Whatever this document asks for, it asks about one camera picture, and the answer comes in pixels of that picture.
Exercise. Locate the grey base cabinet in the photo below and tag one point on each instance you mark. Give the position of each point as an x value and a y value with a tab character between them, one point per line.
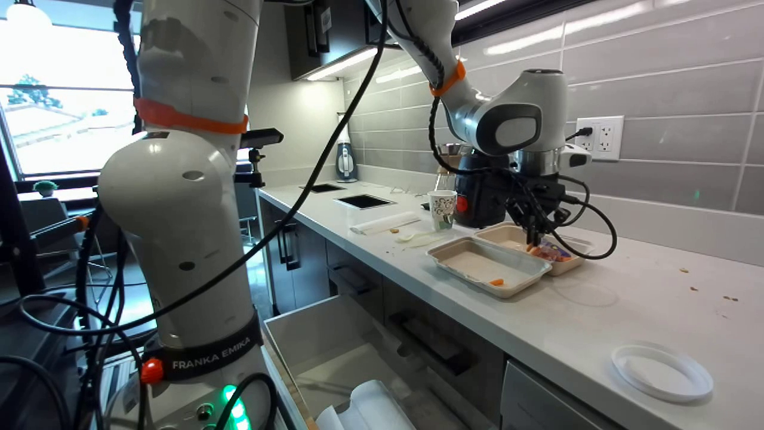
294	254

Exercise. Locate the glass pour-over carafe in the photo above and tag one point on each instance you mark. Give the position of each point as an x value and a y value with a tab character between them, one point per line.
444	179

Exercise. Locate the black coffee grinder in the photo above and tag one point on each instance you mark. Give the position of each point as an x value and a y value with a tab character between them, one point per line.
478	204

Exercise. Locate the clear plastic snack bag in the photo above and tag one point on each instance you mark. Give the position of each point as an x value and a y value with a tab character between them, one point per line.
556	254

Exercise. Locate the white paper napkin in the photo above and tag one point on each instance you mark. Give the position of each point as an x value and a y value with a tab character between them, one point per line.
386	222

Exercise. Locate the white wall outlet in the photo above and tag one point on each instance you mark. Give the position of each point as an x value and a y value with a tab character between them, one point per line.
609	137

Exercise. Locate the cream plastic spoon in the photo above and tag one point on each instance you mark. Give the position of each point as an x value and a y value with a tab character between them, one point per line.
401	230

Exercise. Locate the orange snack stick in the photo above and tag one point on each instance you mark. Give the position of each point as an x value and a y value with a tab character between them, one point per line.
497	279

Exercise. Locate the white plastic fork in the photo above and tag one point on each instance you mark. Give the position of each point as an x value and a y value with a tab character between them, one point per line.
413	236

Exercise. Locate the open cabinet drawer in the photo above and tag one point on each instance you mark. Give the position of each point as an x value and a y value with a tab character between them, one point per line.
349	359

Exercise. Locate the dark upper cabinet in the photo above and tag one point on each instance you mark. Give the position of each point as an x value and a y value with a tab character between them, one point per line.
509	12

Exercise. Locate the clear soap dispenser bottle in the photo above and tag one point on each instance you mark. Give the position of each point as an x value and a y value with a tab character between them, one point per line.
344	159

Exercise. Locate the patterned paper cup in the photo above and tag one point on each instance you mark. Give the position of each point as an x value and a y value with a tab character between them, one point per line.
442	210

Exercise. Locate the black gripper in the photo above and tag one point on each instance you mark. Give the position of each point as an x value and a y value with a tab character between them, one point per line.
538	191

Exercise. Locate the black camera on tripod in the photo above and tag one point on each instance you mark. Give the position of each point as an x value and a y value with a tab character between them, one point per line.
260	140

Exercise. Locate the beige clamshell takeout container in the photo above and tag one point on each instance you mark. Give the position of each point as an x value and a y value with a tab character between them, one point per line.
485	264

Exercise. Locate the round white plastic lid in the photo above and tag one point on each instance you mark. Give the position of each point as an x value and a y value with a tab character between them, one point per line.
661	372

